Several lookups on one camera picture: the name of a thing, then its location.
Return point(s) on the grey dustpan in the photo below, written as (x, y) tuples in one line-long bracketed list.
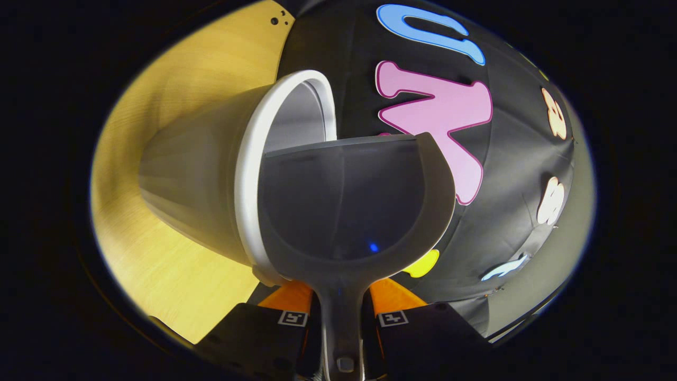
[(344, 201)]

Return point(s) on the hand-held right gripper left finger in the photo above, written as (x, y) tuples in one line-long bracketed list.
[(254, 338)]

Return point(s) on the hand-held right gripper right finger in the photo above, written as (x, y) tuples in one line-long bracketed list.
[(428, 333)]

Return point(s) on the white ribbed garbage bin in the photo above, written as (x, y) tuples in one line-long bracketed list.
[(195, 185)]

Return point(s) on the black backdrop cloth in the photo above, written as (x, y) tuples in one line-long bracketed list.
[(518, 148)]

